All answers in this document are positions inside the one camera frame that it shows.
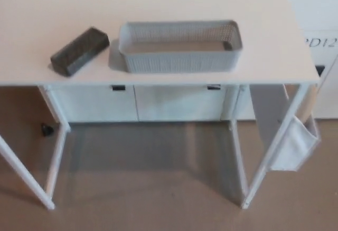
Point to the dark felt board eraser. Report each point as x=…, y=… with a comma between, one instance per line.
x=79, y=51

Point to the grey perforated plastic basket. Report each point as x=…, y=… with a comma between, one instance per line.
x=179, y=61

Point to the white fabric hanging pocket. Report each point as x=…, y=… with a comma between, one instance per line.
x=293, y=149

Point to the beige rounded object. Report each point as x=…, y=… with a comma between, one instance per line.
x=309, y=101

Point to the white metal frame desk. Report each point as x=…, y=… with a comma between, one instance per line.
x=185, y=4

